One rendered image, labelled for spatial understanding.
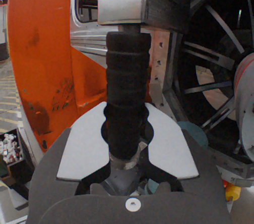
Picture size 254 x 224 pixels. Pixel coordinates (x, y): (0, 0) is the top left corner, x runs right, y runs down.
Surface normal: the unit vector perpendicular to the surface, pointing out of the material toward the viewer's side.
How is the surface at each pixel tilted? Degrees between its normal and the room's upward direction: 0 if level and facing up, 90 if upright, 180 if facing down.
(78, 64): 90
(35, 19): 90
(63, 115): 90
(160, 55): 90
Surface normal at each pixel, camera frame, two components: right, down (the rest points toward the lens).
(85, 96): 0.73, 0.35
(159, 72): -0.69, 0.31
